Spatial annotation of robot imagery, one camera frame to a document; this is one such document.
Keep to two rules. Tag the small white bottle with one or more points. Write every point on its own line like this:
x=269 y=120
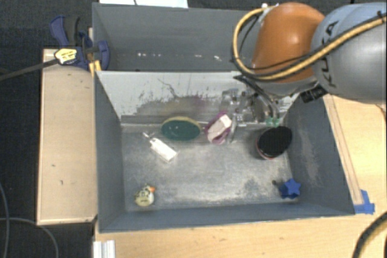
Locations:
x=162 y=148

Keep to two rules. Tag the green and yellow round sponge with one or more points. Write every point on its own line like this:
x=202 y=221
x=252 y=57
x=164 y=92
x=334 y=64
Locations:
x=180 y=129

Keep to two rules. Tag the pale wood flat board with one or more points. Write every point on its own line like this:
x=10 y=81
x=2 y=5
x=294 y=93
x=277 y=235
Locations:
x=66 y=145

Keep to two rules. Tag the black round disc red rim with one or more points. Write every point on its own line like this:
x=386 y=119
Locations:
x=274 y=142

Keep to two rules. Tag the blue star-shaped toy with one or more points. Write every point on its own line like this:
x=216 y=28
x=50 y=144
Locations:
x=289 y=189

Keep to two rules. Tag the black cylinder on white bracket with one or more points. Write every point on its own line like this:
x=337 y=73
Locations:
x=313 y=94

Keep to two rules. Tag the yellow toy duck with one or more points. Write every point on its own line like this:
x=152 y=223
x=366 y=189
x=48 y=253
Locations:
x=144 y=196

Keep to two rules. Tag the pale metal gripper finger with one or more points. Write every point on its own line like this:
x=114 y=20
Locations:
x=233 y=131

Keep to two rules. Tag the grey metal bin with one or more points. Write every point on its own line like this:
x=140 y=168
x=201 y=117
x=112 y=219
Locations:
x=211 y=172

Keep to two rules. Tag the pink and purple toy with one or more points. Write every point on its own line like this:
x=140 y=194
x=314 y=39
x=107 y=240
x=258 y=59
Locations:
x=218 y=129

